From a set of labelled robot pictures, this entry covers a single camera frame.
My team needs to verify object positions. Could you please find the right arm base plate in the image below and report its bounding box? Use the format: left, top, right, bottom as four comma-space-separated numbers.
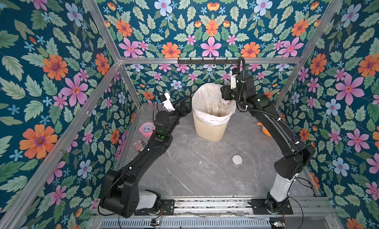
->
248, 198, 293, 215

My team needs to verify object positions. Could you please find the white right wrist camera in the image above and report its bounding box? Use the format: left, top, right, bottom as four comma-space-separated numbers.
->
230, 68, 239, 89

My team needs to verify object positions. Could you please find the white plastic bin liner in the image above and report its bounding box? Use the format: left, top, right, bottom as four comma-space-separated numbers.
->
191, 83, 236, 113

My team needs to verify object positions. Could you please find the cream ribbed trash bin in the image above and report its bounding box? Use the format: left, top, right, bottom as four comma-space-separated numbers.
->
193, 109, 235, 142

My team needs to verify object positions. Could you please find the striped flag pattern can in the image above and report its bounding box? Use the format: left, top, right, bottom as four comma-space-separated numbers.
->
133, 139, 146, 153

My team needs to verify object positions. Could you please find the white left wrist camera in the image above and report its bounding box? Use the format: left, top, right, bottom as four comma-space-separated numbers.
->
159, 92, 175, 112

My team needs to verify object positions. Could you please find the pink alarm clock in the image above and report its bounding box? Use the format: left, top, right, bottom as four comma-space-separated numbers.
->
139, 122, 156, 138

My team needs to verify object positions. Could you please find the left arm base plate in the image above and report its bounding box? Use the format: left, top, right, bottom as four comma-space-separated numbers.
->
134, 199, 175, 216

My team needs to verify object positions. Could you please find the white jar lid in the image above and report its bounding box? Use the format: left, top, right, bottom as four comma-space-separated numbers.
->
232, 155, 243, 165

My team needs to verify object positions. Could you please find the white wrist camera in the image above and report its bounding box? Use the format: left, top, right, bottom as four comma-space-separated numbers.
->
159, 92, 175, 112
230, 68, 239, 89

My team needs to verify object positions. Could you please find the orange plush toy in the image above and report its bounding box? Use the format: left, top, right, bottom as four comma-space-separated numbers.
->
257, 122, 272, 137

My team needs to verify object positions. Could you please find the black corrugated cable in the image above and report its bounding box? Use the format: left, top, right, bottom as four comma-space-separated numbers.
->
236, 56, 289, 129

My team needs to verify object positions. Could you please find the clear jar with white lid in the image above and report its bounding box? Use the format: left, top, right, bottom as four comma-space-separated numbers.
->
218, 98, 232, 111

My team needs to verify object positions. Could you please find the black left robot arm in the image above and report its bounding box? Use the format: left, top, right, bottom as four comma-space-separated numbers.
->
99, 99, 191, 218

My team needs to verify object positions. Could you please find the clear transparent jar lid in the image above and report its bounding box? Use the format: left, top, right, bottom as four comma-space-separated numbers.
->
241, 145, 251, 153

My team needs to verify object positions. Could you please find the black hook rail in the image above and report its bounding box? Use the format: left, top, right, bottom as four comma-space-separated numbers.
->
176, 57, 238, 66

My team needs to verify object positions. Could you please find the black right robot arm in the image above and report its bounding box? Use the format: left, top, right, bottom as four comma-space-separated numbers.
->
221, 74, 315, 207

